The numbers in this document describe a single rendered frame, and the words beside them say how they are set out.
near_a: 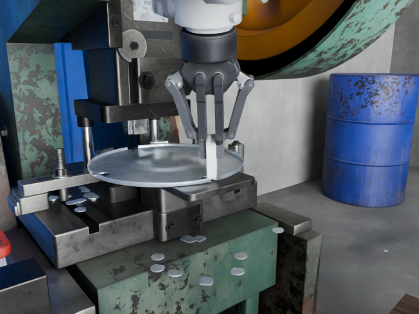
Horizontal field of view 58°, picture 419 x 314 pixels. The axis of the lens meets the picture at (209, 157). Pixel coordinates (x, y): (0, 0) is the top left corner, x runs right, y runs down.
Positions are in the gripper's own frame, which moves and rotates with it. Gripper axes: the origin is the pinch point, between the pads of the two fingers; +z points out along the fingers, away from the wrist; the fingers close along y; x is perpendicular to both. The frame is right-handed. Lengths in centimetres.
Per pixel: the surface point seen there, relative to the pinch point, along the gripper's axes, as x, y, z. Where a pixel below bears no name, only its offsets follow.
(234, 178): 0.1, 3.6, 4.2
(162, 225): -1.1, -9.1, 14.2
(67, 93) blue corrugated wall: 110, -77, 37
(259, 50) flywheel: 42.9, 8.8, -3.9
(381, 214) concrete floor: 145, 98, 136
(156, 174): 0.6, -9.6, 4.2
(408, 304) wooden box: 15, 50, 55
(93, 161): 7.8, -23.3, 6.7
